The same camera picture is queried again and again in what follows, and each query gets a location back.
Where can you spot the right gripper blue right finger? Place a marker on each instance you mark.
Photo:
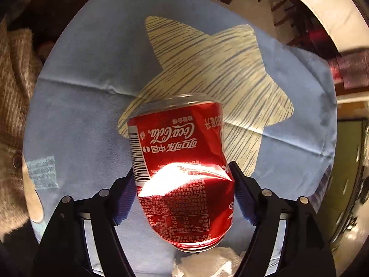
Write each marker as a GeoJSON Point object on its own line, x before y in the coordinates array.
{"type": "Point", "coordinates": [243, 194]}

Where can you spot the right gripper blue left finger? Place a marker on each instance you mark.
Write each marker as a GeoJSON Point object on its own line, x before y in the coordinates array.
{"type": "Point", "coordinates": [123, 193]}

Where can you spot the red cola can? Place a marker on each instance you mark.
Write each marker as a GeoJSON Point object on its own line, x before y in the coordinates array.
{"type": "Point", "coordinates": [183, 181]}

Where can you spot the white tissue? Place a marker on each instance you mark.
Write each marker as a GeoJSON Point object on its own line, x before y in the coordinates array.
{"type": "Point", "coordinates": [212, 263]}

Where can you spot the blue star tablecloth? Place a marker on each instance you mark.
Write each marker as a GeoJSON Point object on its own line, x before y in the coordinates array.
{"type": "Point", "coordinates": [279, 125]}

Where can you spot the beige knit sweater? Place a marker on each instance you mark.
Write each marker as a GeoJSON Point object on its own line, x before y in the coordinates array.
{"type": "Point", "coordinates": [20, 68]}

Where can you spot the white hanging cloth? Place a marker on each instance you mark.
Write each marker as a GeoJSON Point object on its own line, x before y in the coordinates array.
{"type": "Point", "coordinates": [342, 21]}

